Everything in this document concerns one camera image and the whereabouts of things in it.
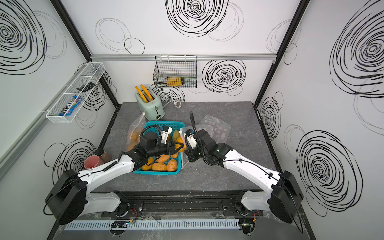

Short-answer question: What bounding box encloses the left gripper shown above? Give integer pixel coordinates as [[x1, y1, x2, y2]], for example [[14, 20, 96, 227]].
[[147, 140, 184, 159]]

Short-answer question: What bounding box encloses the potato bottom left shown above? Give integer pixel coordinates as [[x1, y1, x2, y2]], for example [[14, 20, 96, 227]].
[[141, 161, 154, 171]]

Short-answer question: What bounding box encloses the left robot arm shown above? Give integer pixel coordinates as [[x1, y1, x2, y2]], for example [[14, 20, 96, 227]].
[[45, 132, 184, 225]]

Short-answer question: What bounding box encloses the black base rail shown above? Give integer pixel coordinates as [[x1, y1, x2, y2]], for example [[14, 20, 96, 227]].
[[100, 190, 301, 217]]

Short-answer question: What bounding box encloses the potato left middle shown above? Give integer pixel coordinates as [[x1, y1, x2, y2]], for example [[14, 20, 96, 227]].
[[156, 155, 171, 164]]

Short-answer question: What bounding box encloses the white slotted cable duct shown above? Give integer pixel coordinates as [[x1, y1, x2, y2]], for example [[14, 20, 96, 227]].
[[64, 219, 241, 231]]

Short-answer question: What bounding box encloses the black remote control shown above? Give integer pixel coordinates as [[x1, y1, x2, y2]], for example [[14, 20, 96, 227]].
[[77, 82, 96, 93]]

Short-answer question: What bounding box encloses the white toaster cable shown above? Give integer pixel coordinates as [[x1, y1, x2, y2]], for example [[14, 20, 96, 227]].
[[162, 99, 183, 109]]

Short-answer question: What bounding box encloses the yellow bottle in basket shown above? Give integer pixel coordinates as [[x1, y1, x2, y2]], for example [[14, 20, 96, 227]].
[[167, 77, 185, 87]]

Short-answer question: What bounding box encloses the toast slice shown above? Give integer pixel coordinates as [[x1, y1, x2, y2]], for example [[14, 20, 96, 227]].
[[141, 85, 154, 102], [135, 86, 148, 103]]

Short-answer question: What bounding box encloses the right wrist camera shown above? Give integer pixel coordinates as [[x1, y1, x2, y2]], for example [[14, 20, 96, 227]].
[[185, 129, 197, 150]]

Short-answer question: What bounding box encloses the brown jar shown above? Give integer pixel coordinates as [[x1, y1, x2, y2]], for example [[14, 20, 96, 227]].
[[96, 149, 112, 163]]

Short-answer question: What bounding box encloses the black wire wall basket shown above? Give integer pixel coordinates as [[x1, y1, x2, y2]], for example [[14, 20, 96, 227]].
[[153, 59, 198, 88]]

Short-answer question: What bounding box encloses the right toast slice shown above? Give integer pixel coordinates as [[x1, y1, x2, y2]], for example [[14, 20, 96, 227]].
[[141, 85, 154, 102]]

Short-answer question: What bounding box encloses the teal plastic basket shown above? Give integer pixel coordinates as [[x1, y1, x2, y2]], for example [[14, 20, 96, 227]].
[[134, 121, 185, 176]]

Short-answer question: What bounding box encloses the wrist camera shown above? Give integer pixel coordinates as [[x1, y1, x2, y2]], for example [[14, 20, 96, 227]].
[[161, 126, 173, 144], [185, 129, 197, 150]]

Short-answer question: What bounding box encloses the white wire wall shelf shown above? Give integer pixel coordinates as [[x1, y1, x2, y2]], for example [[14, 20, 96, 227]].
[[46, 62, 106, 124]]

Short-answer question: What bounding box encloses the reddish potato lower right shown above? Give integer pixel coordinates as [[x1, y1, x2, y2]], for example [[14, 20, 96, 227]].
[[167, 159, 178, 172]]

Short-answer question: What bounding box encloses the mint green toaster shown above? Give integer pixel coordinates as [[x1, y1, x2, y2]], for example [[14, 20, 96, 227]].
[[135, 89, 165, 121]]

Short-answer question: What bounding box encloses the potato right edge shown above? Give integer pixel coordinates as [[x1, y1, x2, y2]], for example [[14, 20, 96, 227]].
[[175, 137, 186, 153]]

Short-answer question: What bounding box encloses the clear zipper bag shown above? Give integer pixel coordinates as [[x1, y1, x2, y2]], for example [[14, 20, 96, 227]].
[[125, 113, 146, 152]]

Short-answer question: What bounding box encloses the aluminium wall rail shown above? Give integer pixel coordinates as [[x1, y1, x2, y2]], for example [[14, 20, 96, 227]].
[[91, 53, 277, 62]]

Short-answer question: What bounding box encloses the pink cup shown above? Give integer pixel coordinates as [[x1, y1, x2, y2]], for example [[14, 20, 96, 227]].
[[84, 155, 104, 170]]

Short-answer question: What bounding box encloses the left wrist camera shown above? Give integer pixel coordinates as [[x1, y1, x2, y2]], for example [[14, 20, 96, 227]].
[[161, 126, 173, 144]]

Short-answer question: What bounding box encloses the left toast slice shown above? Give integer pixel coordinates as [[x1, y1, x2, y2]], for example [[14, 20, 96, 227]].
[[135, 86, 148, 103]]

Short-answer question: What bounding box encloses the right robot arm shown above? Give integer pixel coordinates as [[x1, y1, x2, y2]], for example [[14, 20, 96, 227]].
[[182, 130, 304, 224]]

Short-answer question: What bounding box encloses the greenish potato top right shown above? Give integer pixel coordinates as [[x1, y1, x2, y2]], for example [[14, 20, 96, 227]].
[[172, 130, 180, 142]]

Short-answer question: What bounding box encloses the potato bottom middle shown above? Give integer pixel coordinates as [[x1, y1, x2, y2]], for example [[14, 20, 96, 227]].
[[152, 163, 168, 172]]

